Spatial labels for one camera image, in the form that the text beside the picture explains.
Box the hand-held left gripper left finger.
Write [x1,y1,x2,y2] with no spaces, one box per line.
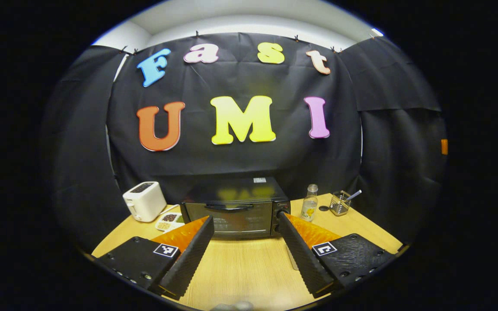
[95,215,215,299]

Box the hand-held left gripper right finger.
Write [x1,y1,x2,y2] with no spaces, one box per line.
[278,212,399,298]

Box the black electric oven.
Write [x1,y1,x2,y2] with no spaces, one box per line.
[180,176,291,241]

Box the white divided bean dish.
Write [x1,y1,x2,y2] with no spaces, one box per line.
[155,212,185,232]

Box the clear glass bottle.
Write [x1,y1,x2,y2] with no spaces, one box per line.
[300,184,319,222]

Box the white toaster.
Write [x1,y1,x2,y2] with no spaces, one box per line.
[122,181,167,223]

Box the black backdrop cloth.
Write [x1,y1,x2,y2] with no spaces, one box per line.
[41,32,448,253]

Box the wire mesh utensil holder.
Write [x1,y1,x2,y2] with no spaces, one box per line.
[329,190,351,216]

